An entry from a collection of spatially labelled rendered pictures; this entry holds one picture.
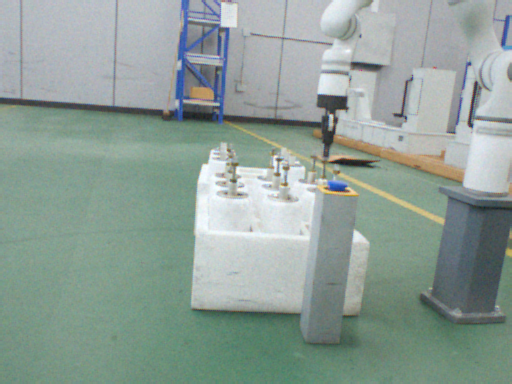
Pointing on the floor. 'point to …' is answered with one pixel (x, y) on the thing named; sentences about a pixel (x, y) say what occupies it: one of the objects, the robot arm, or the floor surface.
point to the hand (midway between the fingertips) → (325, 151)
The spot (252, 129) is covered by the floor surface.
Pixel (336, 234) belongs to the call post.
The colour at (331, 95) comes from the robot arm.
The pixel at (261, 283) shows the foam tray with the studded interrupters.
